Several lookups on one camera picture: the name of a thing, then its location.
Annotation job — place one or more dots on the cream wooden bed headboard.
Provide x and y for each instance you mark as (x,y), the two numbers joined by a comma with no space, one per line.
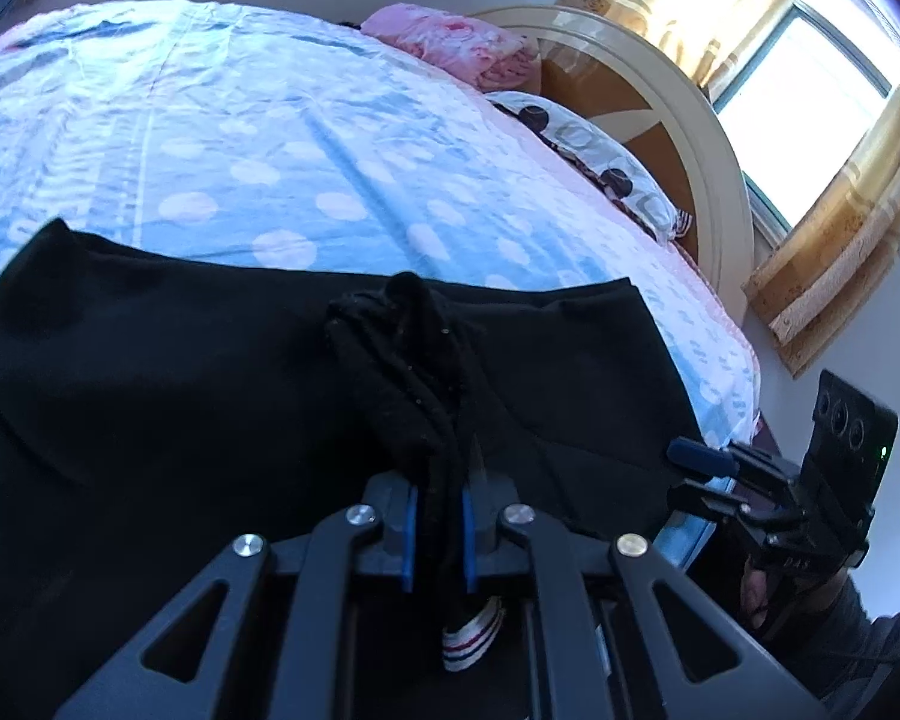
(667,90)

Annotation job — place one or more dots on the black pants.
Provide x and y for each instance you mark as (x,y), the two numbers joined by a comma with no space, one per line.
(157,390)

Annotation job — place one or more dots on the white patterned pillow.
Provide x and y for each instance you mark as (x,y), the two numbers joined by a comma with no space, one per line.
(592,150)

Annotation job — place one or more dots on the person's right hand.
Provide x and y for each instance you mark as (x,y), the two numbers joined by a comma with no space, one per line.
(756,592)

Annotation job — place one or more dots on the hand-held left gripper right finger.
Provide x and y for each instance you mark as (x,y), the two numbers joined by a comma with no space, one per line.
(471,540)

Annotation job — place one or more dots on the dark cloth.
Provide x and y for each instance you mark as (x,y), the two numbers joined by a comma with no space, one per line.
(351,25)

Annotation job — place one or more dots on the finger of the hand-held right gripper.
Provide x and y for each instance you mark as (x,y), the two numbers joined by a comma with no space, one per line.
(697,454)
(709,504)

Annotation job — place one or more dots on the person's right forearm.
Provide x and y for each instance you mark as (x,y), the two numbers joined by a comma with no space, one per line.
(870,660)

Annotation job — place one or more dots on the blue pink dotted bedspread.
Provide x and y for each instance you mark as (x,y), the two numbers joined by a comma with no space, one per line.
(270,127)

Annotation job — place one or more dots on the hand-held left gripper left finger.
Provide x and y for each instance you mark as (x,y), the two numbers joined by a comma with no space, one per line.
(409,540)

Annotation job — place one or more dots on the large bright window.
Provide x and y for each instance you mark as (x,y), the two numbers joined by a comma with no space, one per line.
(795,105)

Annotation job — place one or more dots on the pink floral folded quilt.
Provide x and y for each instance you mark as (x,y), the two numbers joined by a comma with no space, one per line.
(450,41)

